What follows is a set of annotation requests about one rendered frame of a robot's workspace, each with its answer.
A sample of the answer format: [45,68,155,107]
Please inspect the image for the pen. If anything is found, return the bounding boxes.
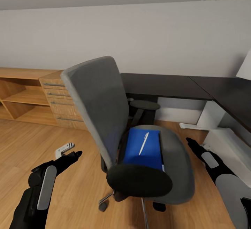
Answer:
[139,132,149,155]

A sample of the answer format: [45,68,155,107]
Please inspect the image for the folder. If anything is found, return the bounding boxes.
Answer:
[123,128,165,172]

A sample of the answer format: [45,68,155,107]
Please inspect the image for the monitor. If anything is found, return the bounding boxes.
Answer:
[236,50,251,81]

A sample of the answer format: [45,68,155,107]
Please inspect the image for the swivel chair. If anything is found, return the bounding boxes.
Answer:
[61,56,195,229]

